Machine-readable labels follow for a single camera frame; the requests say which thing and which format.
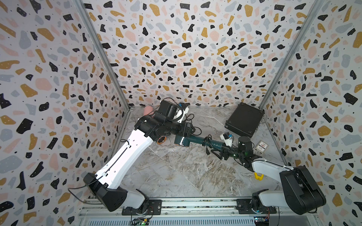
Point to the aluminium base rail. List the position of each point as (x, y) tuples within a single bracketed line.
[(196, 211)]

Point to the green hair dryer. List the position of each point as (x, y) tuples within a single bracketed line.
[(203, 141), (161, 140)]

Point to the green circuit board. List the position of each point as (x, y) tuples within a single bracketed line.
[(140, 222)]

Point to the small card box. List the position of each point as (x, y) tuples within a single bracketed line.
[(261, 147)]

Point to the pink hair dryer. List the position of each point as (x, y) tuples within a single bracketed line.
[(148, 110)]

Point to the black case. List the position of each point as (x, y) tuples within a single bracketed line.
[(245, 120)]

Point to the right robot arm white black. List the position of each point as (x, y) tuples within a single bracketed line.
[(299, 190)]

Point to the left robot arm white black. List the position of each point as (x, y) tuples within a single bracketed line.
[(105, 185)]

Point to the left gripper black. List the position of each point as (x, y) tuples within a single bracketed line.
[(186, 128)]

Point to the yellow triangular plastic piece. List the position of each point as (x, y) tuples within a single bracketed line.
[(258, 176)]

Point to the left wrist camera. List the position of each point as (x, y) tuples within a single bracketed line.
[(172, 112)]

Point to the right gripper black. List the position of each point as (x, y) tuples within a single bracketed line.
[(221, 151)]

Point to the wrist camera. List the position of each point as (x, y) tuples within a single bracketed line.
[(227, 138), (172, 112)]

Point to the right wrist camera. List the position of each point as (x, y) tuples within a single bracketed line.
[(227, 138)]

